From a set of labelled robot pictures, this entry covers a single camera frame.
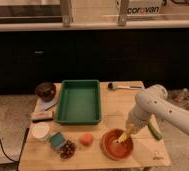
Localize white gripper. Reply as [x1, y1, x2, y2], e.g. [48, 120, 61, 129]
[126, 111, 149, 134]

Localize yellow banana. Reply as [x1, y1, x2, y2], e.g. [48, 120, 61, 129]
[117, 132, 131, 143]

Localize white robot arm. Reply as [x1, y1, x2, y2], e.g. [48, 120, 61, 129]
[126, 84, 189, 136]

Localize red bowl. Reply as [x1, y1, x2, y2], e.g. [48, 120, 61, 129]
[101, 129, 133, 161]

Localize dark brown bowl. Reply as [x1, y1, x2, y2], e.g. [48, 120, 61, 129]
[35, 82, 56, 102]

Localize green cucumber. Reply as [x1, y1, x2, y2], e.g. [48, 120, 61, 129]
[148, 122, 162, 141]

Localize orange fruit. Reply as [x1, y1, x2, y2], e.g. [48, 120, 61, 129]
[80, 133, 94, 146]

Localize green plastic tray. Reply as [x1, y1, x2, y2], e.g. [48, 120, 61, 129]
[55, 80, 101, 125]

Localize dark grape bunch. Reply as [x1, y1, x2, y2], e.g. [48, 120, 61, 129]
[60, 140, 76, 159]

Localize teal sponge block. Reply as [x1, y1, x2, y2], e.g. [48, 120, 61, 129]
[50, 132, 66, 149]

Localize white round container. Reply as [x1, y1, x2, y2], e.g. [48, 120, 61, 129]
[31, 122, 50, 141]

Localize wooden brush block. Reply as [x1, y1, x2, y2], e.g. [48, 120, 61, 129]
[31, 111, 53, 121]

